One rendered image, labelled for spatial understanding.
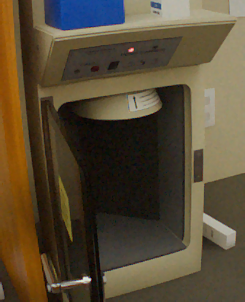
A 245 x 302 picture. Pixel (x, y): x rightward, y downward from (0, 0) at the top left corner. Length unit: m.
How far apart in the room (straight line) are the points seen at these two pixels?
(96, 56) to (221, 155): 0.89
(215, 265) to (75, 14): 0.68
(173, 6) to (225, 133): 0.82
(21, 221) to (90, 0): 0.36
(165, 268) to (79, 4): 0.61
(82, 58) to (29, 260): 0.34
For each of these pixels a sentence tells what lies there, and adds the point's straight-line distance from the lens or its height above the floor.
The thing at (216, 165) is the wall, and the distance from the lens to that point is 1.67.
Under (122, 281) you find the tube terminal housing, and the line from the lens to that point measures 1.13.
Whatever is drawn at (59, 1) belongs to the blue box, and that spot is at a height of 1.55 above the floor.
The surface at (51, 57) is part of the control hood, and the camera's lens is 0.82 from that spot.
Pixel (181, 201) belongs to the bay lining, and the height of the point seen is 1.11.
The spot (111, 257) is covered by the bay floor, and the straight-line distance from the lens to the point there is 1.13.
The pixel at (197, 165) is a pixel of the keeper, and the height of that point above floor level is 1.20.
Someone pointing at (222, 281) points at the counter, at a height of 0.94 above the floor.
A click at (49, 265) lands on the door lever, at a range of 0.77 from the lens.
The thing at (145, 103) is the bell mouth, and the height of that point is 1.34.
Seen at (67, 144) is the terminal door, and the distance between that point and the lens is 0.68.
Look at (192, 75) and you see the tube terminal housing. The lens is 1.02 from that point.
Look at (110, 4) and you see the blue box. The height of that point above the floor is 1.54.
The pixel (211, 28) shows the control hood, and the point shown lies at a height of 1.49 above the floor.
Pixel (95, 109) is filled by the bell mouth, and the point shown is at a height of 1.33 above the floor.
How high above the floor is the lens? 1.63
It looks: 20 degrees down
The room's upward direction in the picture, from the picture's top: 3 degrees counter-clockwise
